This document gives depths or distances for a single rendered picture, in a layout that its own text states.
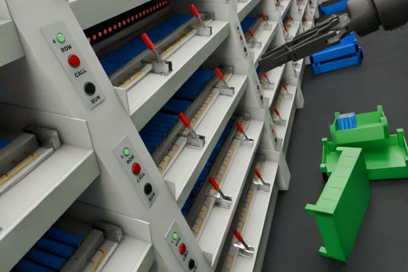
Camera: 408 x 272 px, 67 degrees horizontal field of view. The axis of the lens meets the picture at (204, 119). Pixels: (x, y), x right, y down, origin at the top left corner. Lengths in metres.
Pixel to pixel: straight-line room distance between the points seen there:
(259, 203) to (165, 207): 0.56
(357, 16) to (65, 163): 0.55
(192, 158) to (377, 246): 0.65
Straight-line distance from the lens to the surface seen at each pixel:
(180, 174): 0.66
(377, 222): 1.18
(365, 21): 0.66
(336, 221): 0.97
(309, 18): 3.17
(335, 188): 1.01
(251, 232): 1.02
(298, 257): 1.12
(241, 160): 0.97
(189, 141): 0.73
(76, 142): 0.48
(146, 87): 0.62
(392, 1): 0.65
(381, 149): 1.46
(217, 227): 0.80
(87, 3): 0.54
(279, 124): 1.48
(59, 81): 0.45
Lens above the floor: 0.87
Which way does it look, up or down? 23 degrees down
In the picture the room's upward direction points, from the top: 23 degrees counter-clockwise
